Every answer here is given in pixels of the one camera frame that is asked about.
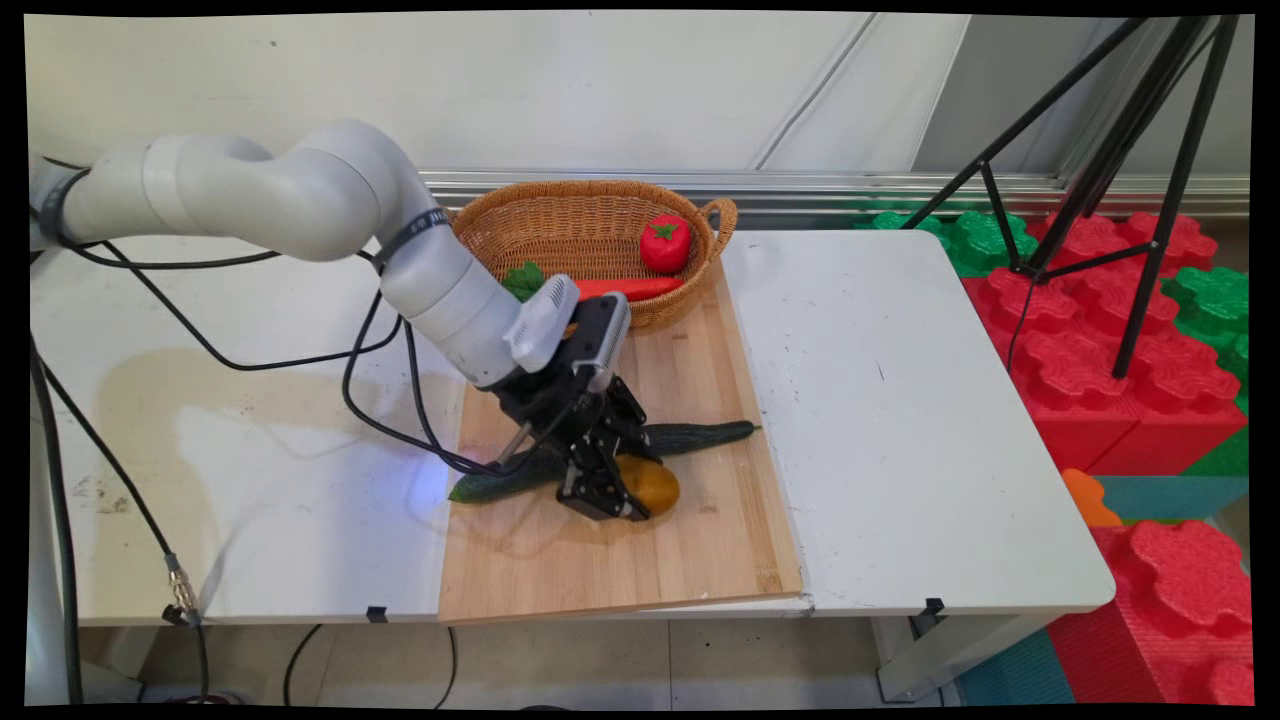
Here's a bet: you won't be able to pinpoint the aluminium window rail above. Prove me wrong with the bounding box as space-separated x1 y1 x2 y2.
420 168 1251 217

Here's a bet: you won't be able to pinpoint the thick black cable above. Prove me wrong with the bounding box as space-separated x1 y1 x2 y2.
28 335 85 707

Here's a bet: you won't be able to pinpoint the black tripod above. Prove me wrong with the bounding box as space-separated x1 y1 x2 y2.
900 15 1241 381

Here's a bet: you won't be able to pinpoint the black camera cable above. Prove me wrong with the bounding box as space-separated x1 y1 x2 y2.
342 288 561 477

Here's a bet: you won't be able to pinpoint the yellow-brown toy potato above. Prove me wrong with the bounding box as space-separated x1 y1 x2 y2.
612 455 682 519

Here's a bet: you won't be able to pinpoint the red toy carrot green leaves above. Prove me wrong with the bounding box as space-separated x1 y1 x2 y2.
500 260 687 305

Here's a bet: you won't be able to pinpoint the orange foam piece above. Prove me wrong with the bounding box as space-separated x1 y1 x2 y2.
1062 468 1124 529

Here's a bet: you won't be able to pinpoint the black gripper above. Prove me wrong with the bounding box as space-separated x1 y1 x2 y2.
490 365 664 523

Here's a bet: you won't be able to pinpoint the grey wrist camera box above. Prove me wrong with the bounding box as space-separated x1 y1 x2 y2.
568 292 634 394

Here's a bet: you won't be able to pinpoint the black cable with metal connector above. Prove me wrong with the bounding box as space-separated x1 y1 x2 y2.
30 355 211 706

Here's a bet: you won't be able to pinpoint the long black arm cable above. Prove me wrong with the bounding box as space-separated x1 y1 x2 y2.
40 235 404 373

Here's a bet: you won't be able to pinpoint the woven wicker basket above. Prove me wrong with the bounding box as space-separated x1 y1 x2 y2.
450 180 739 333

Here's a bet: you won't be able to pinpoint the green foam block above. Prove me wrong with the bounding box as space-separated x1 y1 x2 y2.
1160 264 1251 416
858 208 1041 279

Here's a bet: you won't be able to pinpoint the white table leg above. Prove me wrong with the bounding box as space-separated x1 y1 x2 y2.
872 612 1056 703

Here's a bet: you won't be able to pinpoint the thin black floor cable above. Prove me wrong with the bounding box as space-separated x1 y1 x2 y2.
435 625 459 709
282 624 324 707

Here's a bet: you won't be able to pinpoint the long dark green cucumber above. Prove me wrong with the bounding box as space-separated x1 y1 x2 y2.
448 420 761 504

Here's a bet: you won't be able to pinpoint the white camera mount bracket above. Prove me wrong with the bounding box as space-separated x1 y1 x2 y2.
503 274 582 374

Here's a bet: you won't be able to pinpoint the black strap on arm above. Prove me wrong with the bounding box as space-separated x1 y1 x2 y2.
372 208 453 271

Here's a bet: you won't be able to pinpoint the wooden bamboo cutting board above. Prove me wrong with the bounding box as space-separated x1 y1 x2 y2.
437 255 804 626

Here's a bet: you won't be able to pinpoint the red toy tomato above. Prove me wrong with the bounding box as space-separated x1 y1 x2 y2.
640 214 693 275

